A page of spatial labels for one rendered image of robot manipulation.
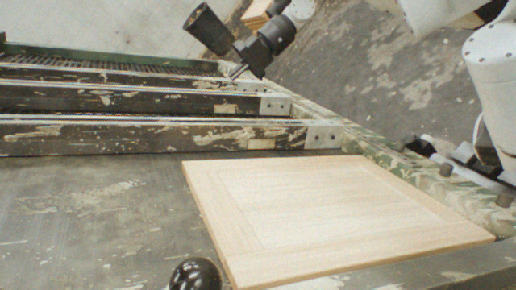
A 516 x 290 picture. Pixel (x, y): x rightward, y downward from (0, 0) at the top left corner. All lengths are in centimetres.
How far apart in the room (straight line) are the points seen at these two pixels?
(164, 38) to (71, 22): 132
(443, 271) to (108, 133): 66
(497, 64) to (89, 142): 71
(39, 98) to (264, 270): 85
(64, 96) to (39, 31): 472
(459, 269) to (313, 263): 20
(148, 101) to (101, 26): 476
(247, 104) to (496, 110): 91
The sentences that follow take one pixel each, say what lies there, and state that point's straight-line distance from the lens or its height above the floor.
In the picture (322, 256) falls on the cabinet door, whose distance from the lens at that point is 51.
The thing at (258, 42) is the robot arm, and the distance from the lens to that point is 94.
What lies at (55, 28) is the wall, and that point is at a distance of 582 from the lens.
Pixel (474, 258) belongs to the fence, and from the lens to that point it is 60.
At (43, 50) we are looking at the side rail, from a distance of 212.
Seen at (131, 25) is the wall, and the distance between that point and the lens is 592.
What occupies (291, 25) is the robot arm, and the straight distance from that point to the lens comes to 97.
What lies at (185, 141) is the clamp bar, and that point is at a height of 127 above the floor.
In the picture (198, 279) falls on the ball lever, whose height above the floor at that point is 143.
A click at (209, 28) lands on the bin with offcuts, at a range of 505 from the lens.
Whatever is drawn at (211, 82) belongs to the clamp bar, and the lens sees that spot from 142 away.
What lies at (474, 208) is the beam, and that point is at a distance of 76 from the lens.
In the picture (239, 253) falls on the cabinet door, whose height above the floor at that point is 127.
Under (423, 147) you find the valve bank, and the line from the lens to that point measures 107.
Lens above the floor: 157
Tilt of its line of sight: 32 degrees down
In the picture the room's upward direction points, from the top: 52 degrees counter-clockwise
